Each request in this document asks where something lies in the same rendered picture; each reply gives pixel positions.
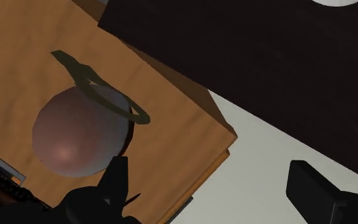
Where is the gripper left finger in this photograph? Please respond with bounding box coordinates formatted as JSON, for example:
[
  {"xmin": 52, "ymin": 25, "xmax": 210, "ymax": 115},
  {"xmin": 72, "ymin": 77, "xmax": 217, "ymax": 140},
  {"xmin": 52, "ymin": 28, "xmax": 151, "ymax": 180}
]
[{"xmin": 0, "ymin": 156, "xmax": 143, "ymax": 224}]

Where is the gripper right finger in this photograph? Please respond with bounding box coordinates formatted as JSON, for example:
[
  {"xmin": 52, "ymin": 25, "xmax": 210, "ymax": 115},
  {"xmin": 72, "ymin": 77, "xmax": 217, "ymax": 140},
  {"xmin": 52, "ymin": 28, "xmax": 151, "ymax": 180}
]
[{"xmin": 285, "ymin": 160, "xmax": 358, "ymax": 224}]

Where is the pink grey round dome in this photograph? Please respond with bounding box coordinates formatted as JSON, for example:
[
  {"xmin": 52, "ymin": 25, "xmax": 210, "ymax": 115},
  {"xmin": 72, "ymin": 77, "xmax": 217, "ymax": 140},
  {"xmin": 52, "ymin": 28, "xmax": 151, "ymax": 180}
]
[{"xmin": 31, "ymin": 85, "xmax": 133, "ymax": 178}]

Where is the brown wooden table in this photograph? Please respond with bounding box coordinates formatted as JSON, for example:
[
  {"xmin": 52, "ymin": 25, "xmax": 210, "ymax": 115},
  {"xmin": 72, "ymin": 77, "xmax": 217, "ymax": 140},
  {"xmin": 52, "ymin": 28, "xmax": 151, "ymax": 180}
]
[{"xmin": 0, "ymin": 0, "xmax": 238, "ymax": 224}]

